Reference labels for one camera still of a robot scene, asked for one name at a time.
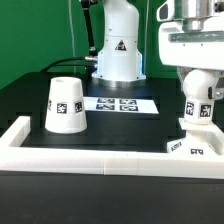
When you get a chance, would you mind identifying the white frame wall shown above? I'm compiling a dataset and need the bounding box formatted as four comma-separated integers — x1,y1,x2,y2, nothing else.
0,116,224,179

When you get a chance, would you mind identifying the white lamp bulb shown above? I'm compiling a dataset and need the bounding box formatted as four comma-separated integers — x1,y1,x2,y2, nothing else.
183,69,218,125

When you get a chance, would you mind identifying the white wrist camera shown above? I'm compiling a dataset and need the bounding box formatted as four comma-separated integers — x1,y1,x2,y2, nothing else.
156,0,182,22

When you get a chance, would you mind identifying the black hose on stand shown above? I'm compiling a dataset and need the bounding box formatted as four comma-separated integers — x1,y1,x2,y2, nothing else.
79,0,98,58

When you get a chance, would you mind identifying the marker tag sheet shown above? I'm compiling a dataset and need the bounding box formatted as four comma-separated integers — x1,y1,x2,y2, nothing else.
84,97,158,114

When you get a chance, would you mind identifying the white lamp base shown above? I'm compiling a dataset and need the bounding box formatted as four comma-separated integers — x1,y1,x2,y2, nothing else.
167,118,224,156

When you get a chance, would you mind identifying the white lamp shade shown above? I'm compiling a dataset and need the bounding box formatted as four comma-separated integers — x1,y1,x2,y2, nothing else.
45,77,87,134

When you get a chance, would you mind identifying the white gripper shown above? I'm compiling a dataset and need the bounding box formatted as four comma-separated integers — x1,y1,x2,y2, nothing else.
158,19,224,100

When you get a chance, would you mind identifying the black cable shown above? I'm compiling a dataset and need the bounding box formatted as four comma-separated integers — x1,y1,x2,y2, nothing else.
40,56,98,73

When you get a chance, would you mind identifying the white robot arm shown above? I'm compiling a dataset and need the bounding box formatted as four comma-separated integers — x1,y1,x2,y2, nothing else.
92,0,224,87

